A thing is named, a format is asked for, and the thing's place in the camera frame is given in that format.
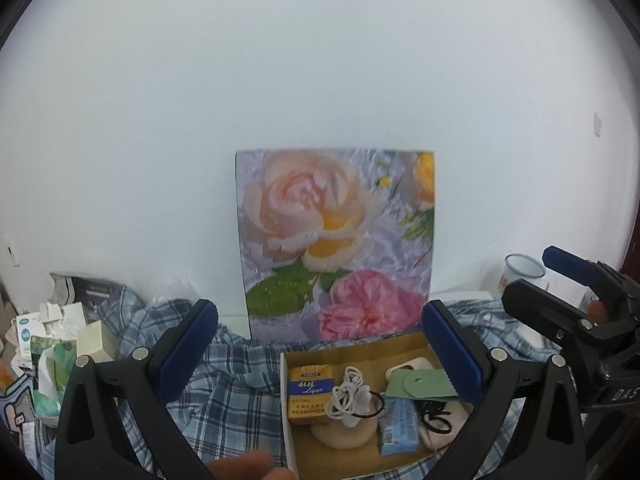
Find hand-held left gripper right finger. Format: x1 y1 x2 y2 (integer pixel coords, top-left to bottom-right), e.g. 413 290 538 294
421 299 587 480

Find tan round soft pad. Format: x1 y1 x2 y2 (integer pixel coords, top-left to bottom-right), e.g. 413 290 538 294
311 416 380 451

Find black hair tie white charm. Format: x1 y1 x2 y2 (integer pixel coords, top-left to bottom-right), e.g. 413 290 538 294
357 392 387 419

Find floral printed board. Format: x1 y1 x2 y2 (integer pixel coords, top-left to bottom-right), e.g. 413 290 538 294
235 147 436 344

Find yellow cigarette pack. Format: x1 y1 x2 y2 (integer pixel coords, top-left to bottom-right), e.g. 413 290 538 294
286 364 335 426

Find white box blue print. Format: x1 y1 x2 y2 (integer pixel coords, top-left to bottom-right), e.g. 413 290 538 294
15 312 52 362

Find blue tissue packet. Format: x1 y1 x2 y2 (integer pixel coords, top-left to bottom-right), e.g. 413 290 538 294
377 399 420 457

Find blue plaid shirt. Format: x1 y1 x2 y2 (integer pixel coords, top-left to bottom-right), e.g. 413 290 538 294
40 285 567 480

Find small cream box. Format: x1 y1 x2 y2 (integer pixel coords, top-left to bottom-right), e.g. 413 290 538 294
75 320 119 364

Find green soft pouch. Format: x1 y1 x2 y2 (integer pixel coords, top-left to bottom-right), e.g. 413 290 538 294
385 367 459 402

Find person's left hand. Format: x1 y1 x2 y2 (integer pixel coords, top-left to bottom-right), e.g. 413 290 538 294
206 450 297 480

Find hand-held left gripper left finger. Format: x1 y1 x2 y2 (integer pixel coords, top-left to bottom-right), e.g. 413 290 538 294
54 298 221 480

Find white cable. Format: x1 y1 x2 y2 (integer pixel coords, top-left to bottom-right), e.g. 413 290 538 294
325 366 374 429

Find green tissue pack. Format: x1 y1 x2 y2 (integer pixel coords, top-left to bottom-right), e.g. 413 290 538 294
30 337 79 419

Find white enamel mug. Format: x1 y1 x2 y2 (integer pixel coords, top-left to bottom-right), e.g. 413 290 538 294
497 253 546 302

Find cartoon printed bag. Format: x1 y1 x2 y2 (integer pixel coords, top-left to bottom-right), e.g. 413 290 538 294
0 375 34 434

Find thin black hair ties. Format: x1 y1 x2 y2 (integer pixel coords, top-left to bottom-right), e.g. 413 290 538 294
419 400 454 436

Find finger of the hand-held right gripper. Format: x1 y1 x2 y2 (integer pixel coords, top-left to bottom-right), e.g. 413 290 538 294
501 279 607 362
542 245 640 307

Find cardboard box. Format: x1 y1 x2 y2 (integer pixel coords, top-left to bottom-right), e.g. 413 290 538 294
279 331 482 479

